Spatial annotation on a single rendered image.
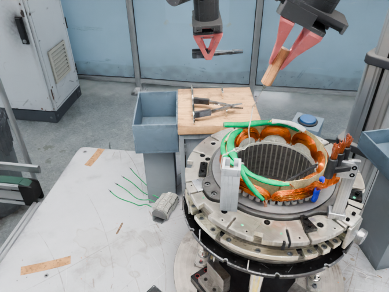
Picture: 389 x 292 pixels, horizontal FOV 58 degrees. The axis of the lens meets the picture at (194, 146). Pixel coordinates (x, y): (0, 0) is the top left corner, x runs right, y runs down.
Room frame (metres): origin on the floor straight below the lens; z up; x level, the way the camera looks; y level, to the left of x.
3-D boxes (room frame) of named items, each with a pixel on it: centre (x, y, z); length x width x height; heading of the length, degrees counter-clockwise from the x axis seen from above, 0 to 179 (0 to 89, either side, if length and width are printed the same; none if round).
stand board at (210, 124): (0.79, -0.06, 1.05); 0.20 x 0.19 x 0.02; 92
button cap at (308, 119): (0.75, -0.29, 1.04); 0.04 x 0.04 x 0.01
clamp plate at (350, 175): (0.37, -0.21, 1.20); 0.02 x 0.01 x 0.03; 75
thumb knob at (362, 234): (0.36, -0.26, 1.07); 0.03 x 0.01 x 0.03; 131
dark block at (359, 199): (0.43, -0.27, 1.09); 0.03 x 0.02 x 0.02; 160
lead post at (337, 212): (0.38, -0.22, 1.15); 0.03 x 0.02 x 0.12; 75
